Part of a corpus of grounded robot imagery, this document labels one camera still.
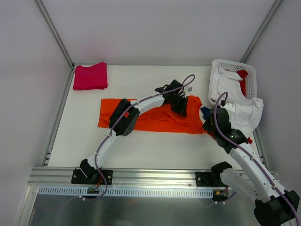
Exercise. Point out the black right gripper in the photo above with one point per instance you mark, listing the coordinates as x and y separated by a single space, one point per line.
208 125

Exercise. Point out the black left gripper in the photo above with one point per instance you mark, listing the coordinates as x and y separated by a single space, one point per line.
179 106

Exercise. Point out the orange t shirt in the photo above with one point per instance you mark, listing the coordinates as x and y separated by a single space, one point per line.
160 119

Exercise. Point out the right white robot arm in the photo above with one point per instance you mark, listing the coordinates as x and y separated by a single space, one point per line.
274 205

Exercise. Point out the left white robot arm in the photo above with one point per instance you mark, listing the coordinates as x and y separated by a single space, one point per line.
124 119

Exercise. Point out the dark blue t shirt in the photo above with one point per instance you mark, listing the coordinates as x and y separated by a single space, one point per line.
206 112

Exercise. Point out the white t shirt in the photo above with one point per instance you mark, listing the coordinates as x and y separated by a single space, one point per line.
257 105

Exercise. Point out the white plastic laundry basket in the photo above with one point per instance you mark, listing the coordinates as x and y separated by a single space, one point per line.
219 66

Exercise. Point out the red t shirt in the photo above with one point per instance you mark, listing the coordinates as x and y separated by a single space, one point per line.
232 82

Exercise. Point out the folded pink t shirt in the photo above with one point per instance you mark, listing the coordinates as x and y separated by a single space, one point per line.
91 77

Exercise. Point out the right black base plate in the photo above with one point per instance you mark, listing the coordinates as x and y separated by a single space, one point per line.
204 180

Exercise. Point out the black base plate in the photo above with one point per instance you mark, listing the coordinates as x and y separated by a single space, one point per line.
204 180
79 178

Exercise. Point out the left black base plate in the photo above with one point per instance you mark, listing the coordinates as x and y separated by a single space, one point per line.
79 178

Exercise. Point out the right aluminium frame post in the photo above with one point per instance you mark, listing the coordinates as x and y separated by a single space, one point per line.
262 28

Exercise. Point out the aluminium frame post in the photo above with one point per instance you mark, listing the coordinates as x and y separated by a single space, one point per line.
262 28
48 20

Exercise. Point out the left aluminium frame post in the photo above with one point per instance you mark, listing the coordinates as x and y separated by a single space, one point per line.
48 20

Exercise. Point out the aluminium mounting rail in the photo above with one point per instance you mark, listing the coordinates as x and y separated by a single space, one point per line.
141 178

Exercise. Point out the white slotted cable duct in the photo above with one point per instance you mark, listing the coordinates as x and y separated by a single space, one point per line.
126 192

